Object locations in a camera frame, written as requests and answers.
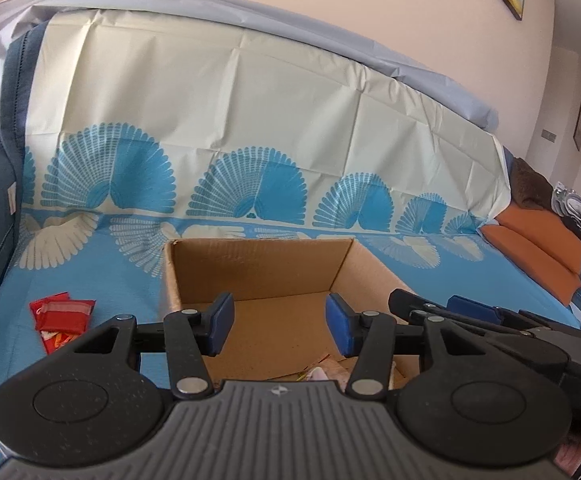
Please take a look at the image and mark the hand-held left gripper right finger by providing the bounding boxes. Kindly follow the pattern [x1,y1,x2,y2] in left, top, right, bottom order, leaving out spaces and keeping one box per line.
[325,292,474,401]

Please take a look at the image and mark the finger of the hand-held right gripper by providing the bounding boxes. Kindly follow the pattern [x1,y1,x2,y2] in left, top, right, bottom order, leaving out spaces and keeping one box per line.
[445,295,539,335]
[388,287,449,325]

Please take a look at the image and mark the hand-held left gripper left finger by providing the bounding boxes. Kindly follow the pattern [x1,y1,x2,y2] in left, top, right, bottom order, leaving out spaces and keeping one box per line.
[73,292,236,401]

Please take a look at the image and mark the cardboard box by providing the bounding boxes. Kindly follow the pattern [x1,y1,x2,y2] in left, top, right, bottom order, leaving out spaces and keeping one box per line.
[160,237,421,396]

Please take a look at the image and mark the red snack packet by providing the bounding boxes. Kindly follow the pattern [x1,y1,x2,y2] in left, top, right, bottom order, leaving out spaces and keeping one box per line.
[29,292,96,354]

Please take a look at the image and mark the brown blanket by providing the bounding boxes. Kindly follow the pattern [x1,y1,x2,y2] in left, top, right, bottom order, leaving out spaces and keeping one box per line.
[508,157,562,211]

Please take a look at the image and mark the grey clothes pile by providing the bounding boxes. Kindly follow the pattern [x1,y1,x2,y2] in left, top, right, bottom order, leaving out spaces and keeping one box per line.
[551,182,581,242]

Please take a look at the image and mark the blue white fan-print cover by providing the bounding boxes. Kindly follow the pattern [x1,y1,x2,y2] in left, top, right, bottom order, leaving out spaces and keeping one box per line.
[0,7,581,411]

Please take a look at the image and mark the grey sheet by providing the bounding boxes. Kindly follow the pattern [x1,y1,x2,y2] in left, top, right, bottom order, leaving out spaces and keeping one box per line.
[0,0,501,133]

